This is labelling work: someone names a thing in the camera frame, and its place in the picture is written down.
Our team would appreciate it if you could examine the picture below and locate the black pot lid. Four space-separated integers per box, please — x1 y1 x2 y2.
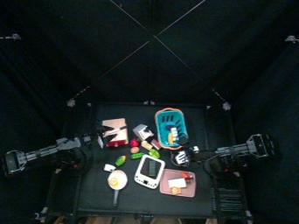
171 149 191 167

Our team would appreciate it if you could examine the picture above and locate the red wooden box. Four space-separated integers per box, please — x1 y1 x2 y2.
100 117 129 149

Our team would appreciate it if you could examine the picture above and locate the red toy on board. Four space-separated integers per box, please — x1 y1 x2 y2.
181 171 195 184

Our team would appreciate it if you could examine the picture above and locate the green yellow toy corn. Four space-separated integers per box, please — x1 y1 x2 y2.
115 155 127 167

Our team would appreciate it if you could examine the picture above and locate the green toy pepper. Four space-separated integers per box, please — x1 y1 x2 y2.
148 148 163 159

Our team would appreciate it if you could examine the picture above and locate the white striped toy bottle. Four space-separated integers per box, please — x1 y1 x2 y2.
169 127 181 143

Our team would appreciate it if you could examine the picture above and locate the green toy cucumber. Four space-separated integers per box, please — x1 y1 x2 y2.
129 151 145 160

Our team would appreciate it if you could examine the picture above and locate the white card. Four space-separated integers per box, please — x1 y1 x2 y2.
167 178 188 189

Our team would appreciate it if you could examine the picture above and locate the yellow toy cheese block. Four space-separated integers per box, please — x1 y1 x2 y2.
140 140 155 151

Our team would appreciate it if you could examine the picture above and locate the white kitchen scale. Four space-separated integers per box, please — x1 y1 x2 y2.
133 154 167 190

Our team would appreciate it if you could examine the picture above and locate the pink cutting board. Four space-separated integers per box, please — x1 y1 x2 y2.
159 168 197 199

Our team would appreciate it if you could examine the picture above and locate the white frying pan with egg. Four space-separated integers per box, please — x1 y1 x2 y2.
107 169 129 207

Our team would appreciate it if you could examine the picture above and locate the teal basket orange rim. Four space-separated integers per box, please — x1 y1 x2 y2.
153 107 191 151

